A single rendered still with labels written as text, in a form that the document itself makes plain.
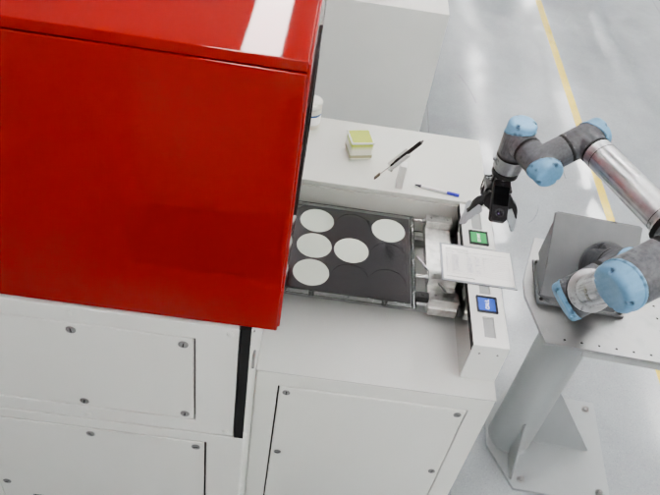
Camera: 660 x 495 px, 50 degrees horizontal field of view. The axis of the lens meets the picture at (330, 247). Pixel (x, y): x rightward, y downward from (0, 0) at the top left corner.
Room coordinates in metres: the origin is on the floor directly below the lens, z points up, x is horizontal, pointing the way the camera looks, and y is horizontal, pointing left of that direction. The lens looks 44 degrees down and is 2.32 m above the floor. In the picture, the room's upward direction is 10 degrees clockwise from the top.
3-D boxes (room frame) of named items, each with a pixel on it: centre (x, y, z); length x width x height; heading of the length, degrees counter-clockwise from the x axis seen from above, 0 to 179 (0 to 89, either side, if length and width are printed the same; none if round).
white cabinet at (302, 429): (1.58, -0.16, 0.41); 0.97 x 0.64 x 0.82; 3
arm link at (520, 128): (1.56, -0.42, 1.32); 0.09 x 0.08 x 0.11; 28
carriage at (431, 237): (1.52, -0.33, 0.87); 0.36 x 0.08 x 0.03; 3
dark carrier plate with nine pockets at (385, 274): (1.49, -0.06, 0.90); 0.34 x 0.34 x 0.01; 3
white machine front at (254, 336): (1.29, 0.15, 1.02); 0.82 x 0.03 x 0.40; 3
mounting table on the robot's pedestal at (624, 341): (1.57, -0.82, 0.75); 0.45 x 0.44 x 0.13; 90
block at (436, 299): (1.37, -0.33, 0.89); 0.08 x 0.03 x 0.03; 93
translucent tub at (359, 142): (1.87, -0.03, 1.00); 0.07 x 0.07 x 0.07; 18
